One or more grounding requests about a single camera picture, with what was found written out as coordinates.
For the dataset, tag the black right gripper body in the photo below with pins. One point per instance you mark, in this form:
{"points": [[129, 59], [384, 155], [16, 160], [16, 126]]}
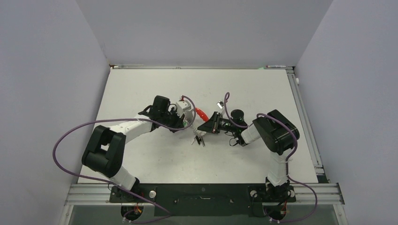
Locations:
{"points": [[225, 123]]}

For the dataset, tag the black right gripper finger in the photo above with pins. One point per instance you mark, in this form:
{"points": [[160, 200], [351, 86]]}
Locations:
{"points": [[214, 119], [208, 128]]}

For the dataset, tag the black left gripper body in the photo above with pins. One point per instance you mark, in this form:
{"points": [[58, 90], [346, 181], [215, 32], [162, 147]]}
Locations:
{"points": [[167, 116]]}

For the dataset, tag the steel key holder red handle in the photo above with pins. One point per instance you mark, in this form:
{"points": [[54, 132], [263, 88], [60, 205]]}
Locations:
{"points": [[199, 117]]}

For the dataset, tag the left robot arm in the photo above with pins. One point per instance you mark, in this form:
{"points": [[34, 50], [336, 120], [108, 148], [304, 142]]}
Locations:
{"points": [[105, 149]]}

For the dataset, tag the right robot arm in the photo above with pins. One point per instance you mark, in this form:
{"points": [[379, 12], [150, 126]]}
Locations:
{"points": [[276, 131]]}

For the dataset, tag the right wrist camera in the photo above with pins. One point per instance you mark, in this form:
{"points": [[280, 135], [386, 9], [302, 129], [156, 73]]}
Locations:
{"points": [[220, 104]]}

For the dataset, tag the black mounting base plate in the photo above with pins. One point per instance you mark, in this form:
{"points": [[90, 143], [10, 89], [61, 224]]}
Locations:
{"points": [[209, 200]]}

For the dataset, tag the aluminium frame rail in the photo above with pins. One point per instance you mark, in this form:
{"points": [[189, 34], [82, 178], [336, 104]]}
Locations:
{"points": [[100, 194]]}

